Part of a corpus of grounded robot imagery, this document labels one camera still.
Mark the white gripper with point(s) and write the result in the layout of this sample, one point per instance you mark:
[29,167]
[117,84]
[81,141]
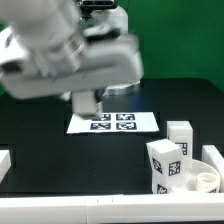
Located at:
[90,67]

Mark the white round stool seat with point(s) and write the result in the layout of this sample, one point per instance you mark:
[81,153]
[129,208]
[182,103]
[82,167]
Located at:
[201,178]

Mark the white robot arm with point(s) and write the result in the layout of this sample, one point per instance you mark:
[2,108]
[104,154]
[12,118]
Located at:
[44,24]

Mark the white paper marker sheet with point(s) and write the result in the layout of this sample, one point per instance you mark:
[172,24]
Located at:
[115,122]

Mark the white left block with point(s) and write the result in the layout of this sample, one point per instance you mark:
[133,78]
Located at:
[5,163]

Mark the black camera stand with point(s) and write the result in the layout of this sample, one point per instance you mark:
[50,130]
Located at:
[91,5]

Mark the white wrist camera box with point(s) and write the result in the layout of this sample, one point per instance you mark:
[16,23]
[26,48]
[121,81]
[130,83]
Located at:
[13,56]

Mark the white right rail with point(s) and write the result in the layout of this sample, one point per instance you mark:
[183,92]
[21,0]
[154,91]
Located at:
[213,157]

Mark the white rail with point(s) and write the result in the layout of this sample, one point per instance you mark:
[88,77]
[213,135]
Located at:
[113,209]
[213,157]

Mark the white front rail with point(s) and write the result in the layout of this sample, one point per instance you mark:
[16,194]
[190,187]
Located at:
[113,209]

